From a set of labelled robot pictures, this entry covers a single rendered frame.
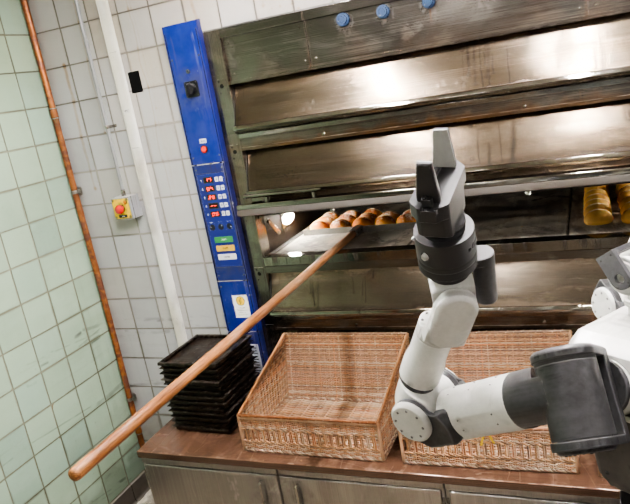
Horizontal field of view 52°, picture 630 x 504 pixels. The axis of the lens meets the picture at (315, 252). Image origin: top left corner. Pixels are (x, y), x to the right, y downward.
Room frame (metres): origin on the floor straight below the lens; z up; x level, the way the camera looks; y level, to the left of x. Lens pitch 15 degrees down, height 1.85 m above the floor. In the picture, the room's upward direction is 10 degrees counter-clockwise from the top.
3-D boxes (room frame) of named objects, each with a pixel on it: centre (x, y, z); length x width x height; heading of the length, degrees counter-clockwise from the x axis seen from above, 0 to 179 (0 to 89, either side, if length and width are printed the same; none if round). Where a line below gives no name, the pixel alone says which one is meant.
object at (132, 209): (2.86, 0.78, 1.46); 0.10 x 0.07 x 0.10; 66
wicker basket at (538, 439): (2.03, -0.51, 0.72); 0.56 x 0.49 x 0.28; 67
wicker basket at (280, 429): (2.28, 0.04, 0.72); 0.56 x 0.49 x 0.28; 65
